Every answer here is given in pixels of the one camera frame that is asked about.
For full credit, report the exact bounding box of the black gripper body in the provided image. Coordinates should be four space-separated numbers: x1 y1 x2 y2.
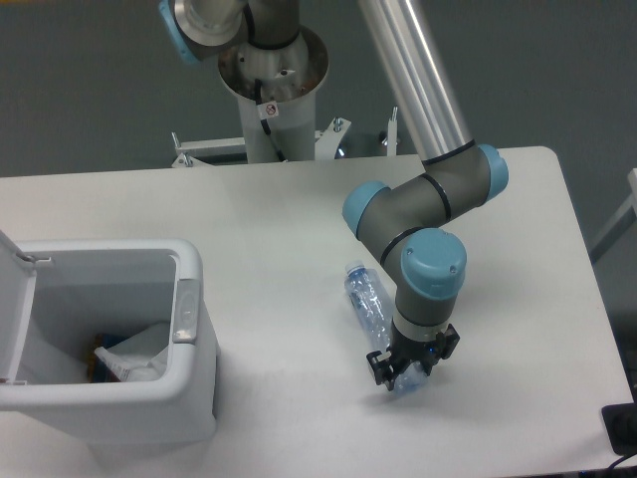
389 332 441 371

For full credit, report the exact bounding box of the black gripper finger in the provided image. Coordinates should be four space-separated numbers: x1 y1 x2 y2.
366 350 404 391
421 324 460 376

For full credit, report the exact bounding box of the clear plastic water bottle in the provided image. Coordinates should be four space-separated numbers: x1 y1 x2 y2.
344 260 428 394

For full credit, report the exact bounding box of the white plastic wrapper bag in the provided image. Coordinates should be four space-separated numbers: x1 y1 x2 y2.
95 323 170 382

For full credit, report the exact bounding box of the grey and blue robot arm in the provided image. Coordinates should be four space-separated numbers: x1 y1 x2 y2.
159 1 509 389

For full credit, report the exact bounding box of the white trash can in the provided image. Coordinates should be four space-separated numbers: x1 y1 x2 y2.
1 237 219 445

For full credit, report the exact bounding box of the black device at table edge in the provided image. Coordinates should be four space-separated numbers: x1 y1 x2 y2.
601 402 636 455

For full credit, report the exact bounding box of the white metal frame at right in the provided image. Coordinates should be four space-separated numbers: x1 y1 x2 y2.
588 168 636 264

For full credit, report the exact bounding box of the black cable on pedestal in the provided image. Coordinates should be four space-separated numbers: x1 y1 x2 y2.
254 78 289 163

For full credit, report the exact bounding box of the white metal base bracket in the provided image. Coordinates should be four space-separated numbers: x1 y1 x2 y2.
170 106 402 169

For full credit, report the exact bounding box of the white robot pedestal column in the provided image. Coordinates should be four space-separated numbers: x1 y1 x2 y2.
218 27 328 163

